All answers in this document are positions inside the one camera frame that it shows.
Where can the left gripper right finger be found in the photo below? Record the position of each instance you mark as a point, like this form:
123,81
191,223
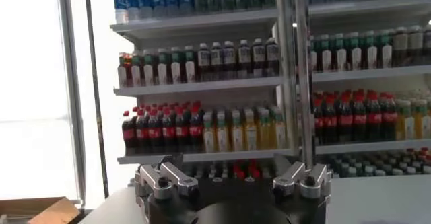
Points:
303,180

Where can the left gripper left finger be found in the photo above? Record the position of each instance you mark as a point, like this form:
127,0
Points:
151,178

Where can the cola bottle red cap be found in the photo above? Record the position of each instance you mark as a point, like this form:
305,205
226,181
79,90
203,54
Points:
359,119
168,132
141,134
374,118
154,133
330,121
318,122
345,120
182,131
196,130
129,134
239,172
389,117

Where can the yellow juice bottle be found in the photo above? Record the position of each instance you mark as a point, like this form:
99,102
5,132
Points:
423,123
250,134
237,134
279,132
209,136
405,124
222,135
265,132

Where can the thin dark metal pole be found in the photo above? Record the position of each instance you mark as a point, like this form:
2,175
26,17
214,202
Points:
97,111

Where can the grey window mullion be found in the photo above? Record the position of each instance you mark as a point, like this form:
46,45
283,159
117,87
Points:
72,111

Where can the dark tea bottle green cap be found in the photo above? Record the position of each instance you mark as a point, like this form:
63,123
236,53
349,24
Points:
136,72
386,53
314,58
340,56
162,70
176,69
189,68
370,54
148,71
355,55
325,57

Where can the open cardboard box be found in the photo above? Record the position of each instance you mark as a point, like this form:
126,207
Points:
50,213

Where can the grey metal shelf unit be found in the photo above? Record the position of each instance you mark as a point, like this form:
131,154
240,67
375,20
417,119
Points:
370,74
202,21

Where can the dark drink bottle white cap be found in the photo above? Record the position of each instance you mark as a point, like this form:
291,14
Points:
216,59
203,60
229,58
272,55
259,56
427,43
244,58

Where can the dark bottle grey label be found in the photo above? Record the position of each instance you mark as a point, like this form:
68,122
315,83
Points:
400,45
415,43

